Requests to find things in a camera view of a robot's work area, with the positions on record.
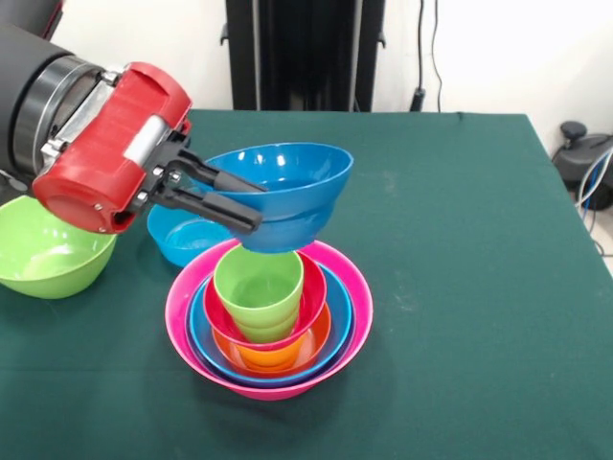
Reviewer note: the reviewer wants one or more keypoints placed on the orange cup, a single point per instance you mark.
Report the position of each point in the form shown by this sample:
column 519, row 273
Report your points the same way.
column 270, row 357

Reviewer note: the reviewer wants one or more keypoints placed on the small crimson bowl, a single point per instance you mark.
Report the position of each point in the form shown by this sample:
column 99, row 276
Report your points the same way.
column 316, row 292

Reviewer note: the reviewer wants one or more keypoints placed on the large green bowl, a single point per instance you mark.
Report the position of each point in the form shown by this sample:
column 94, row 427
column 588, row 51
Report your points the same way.
column 43, row 259

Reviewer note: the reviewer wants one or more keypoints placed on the large light blue bowl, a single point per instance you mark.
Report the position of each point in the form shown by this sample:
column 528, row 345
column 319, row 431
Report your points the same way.
column 342, row 311

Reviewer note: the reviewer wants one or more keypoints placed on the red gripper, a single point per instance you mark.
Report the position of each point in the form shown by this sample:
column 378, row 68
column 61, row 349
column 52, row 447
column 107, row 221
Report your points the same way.
column 105, row 167

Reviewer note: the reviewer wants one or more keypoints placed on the large pink bowl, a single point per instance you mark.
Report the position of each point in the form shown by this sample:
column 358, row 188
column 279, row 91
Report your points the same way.
column 273, row 390

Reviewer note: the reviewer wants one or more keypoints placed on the orange bowl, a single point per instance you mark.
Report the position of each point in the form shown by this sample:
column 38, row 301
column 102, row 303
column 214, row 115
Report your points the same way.
column 320, row 340

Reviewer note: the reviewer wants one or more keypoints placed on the translucent blue ribbed bowl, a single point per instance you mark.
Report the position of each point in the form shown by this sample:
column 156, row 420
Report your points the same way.
column 182, row 239

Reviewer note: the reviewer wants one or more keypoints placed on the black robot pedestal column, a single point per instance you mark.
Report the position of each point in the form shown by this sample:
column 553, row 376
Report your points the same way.
column 306, row 48

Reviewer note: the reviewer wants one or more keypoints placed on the dark green table cloth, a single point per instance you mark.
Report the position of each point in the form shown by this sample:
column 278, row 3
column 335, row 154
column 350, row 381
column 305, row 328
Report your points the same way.
column 455, row 383

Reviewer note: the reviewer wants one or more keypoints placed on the small dark blue bowl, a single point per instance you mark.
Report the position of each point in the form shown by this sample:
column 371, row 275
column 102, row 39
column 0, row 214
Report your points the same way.
column 306, row 201

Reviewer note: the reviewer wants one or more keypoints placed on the green cup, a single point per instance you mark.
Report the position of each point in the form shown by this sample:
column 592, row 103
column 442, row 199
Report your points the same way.
column 258, row 287

